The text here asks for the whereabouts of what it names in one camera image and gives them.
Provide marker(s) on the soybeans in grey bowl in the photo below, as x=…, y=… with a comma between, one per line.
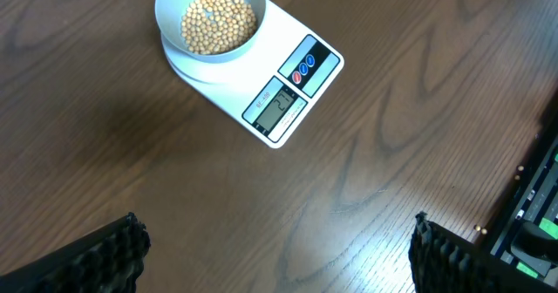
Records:
x=211, y=27

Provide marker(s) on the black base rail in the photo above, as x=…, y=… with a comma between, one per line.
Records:
x=524, y=232

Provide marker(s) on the grey round bowl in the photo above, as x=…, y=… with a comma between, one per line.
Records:
x=169, y=13

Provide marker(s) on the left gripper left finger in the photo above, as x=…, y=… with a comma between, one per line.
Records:
x=110, y=259

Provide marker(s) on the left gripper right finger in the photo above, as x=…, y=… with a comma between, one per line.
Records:
x=442, y=262

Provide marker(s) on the white digital kitchen scale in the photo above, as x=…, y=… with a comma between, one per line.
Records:
x=274, y=85

